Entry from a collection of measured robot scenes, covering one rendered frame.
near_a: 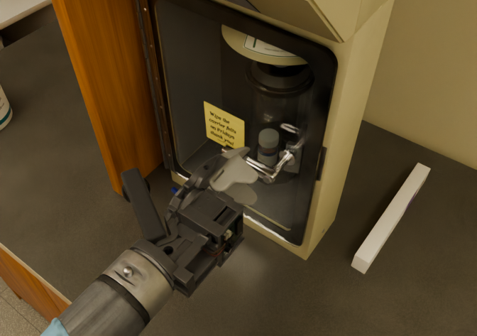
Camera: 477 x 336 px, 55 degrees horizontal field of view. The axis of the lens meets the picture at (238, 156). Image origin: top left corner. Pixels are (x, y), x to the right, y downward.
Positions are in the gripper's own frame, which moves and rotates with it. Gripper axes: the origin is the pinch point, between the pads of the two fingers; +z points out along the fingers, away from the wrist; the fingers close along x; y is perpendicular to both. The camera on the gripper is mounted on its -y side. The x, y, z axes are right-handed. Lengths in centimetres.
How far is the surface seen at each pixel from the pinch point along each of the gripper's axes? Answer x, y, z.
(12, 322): -120, -83, -29
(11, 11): -28, -109, 29
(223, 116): 1.3, -5.9, 4.2
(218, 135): -3.2, -6.8, 4.3
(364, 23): 21.0, 10.8, 8.2
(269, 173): 0.8, 5.5, -0.6
